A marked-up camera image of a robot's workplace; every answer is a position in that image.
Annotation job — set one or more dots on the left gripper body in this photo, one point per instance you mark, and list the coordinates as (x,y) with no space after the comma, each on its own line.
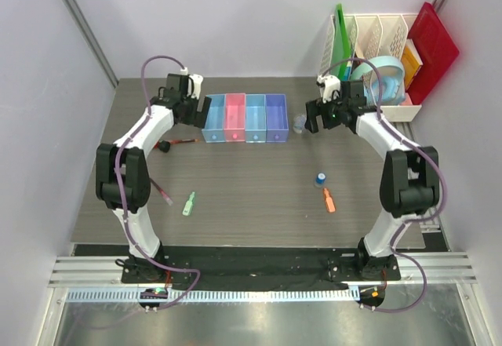
(190,111)

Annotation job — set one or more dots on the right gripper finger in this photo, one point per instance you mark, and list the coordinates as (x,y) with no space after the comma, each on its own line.
(311,123)
(314,106)

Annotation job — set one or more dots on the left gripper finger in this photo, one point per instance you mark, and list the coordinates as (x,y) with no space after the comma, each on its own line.
(205,105)
(200,119)

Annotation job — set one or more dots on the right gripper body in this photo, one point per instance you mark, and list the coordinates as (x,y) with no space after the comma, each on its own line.
(332,114)

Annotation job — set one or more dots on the clear jar of clips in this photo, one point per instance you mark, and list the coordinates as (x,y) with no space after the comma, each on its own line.
(299,123)

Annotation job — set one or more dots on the light blue drawer box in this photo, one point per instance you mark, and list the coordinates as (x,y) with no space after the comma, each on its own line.
(214,129)

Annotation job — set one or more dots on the purple drawer box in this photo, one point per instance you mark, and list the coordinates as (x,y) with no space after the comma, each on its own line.
(277,118)

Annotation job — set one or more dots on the pink drawer box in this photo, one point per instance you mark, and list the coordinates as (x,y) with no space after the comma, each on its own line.
(235,117)

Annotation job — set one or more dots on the sky blue drawer box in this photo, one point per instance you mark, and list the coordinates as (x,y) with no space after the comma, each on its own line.
(256,122)

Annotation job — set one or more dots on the blue cap stamp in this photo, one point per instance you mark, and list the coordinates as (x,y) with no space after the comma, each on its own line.
(320,180)

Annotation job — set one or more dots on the red black stamp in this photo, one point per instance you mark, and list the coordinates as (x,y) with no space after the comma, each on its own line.
(163,145)

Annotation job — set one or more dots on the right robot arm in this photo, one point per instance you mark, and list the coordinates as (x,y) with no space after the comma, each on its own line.
(409,184)

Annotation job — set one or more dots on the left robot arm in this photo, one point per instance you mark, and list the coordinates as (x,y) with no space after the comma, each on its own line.
(123,181)

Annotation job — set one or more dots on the teal book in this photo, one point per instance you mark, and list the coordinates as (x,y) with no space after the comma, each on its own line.
(347,72)

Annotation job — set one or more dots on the green folder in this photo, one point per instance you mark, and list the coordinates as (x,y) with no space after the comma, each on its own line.
(342,48)

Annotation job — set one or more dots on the white file organizer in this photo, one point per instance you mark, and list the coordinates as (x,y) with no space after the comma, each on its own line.
(375,35)

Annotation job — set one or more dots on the dark red pink pen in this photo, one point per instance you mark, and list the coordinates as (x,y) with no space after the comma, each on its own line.
(163,194)

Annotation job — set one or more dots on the orange yellow book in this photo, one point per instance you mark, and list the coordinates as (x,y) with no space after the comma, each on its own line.
(411,62)

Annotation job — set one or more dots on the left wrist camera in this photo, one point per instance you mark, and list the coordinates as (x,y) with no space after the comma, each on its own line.
(194,83)

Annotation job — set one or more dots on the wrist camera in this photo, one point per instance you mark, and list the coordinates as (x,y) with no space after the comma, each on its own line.
(329,87)
(194,83)

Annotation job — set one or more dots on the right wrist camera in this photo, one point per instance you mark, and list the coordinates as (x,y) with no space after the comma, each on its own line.
(329,87)

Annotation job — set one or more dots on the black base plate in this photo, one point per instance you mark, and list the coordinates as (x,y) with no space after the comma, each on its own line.
(257,269)

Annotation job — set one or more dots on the slotted cable duct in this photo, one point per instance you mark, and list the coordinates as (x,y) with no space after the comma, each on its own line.
(156,295)

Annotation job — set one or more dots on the aluminium rail frame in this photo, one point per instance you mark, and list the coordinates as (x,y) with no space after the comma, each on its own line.
(439,268)

